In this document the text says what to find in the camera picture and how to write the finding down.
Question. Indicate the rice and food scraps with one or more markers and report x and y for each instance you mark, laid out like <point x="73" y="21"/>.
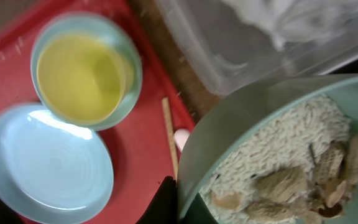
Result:
<point x="302" y="165"/>

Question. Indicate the clear plastic bin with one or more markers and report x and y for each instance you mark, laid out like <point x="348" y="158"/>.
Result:
<point x="227" y="54"/>

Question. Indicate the green bowl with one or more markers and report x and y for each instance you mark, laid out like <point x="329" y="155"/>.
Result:
<point x="240" y="115"/>

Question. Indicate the red plastic tray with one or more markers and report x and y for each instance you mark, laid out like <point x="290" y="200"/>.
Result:
<point x="138" y="144"/>

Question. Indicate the light blue plate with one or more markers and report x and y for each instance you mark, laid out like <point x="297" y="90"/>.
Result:
<point x="52" y="171"/>

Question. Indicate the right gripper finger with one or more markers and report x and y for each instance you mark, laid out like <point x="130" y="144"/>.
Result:
<point x="163" y="207"/>

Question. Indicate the yellow plastic cup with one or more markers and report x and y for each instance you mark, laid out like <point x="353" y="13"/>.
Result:
<point x="82" y="78"/>

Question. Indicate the white plastic fork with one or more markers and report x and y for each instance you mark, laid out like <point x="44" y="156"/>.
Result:
<point x="180" y="138"/>

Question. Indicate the white napkin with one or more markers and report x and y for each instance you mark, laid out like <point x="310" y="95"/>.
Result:
<point x="296" y="21"/>

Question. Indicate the light blue small bowl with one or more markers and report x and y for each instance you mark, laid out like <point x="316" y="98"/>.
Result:
<point x="109" y="33"/>

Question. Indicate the wooden chopstick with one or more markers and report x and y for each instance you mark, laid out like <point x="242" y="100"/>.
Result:
<point x="169" y="131"/>

